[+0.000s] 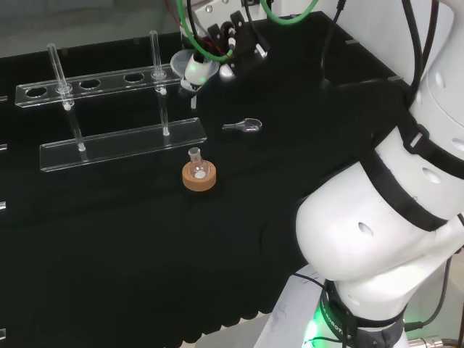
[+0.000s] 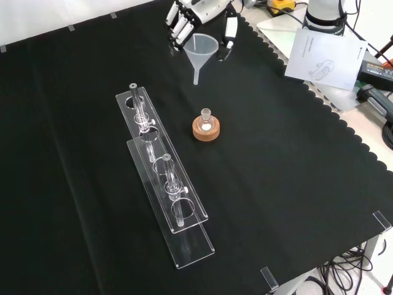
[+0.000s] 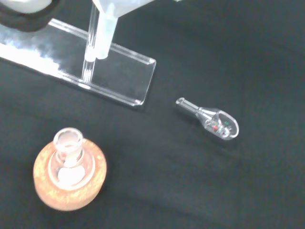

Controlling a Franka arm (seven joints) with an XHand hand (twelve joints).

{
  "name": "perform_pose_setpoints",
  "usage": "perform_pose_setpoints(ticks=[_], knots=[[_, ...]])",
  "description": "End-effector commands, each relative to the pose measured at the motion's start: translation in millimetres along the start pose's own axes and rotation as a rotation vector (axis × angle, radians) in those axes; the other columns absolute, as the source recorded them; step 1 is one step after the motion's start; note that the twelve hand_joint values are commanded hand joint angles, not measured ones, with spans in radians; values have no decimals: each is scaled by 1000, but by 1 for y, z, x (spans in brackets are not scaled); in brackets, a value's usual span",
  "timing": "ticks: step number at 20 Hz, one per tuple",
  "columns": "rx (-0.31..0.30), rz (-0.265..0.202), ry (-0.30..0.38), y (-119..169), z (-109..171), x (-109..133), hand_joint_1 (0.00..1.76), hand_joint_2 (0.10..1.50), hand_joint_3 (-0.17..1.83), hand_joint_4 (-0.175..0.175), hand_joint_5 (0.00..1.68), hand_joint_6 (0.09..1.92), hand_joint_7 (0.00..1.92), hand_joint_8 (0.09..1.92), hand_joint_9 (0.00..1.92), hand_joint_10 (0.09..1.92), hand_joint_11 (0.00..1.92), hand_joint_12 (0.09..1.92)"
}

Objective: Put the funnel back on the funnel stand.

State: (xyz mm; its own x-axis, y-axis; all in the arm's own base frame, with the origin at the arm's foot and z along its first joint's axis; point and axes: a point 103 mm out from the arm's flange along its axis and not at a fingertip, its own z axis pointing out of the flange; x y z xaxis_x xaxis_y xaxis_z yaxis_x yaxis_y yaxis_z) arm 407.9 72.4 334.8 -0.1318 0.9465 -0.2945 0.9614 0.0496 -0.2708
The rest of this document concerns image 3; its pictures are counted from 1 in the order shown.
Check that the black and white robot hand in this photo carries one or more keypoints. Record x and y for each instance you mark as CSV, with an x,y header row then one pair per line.
x,y
14,16

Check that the clear acrylic funnel stand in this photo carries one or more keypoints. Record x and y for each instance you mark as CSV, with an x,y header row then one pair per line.
x,y
71,55

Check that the clear glass weighing funnel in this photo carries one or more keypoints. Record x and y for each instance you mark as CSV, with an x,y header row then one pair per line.
x,y
212,120

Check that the clear glass round-bottom flask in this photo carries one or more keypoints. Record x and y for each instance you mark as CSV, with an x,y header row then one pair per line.
x,y
69,159

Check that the black bench cloth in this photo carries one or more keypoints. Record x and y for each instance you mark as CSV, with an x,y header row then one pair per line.
x,y
214,59

